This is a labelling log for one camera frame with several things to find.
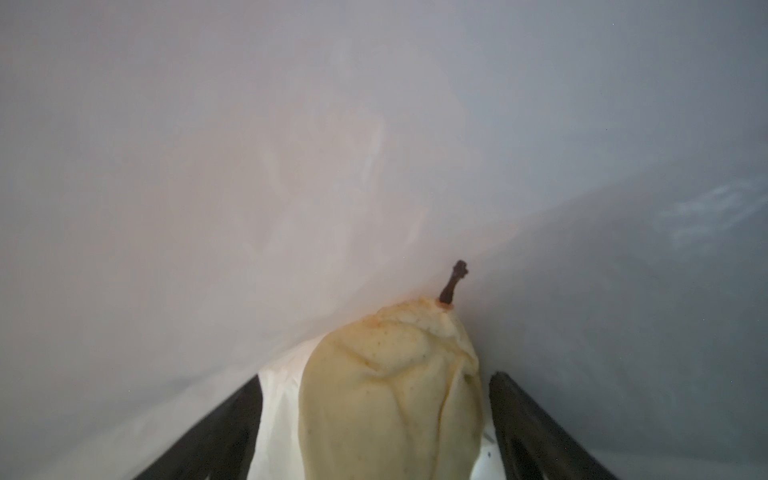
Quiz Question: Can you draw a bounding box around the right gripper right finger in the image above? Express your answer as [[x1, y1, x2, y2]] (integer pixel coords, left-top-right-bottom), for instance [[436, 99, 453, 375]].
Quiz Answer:
[[489, 371, 616, 480]]

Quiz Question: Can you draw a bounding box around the white plastic bag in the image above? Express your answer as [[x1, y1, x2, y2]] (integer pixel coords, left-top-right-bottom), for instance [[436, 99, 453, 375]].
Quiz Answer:
[[1, 1, 767, 479]]

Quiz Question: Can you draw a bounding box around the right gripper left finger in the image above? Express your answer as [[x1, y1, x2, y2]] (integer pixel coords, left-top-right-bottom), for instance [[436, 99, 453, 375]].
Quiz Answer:
[[136, 376, 263, 480]]

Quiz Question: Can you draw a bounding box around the pale round fruit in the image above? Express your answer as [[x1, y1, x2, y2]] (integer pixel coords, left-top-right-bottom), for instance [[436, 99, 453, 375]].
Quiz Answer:
[[298, 260, 485, 480]]

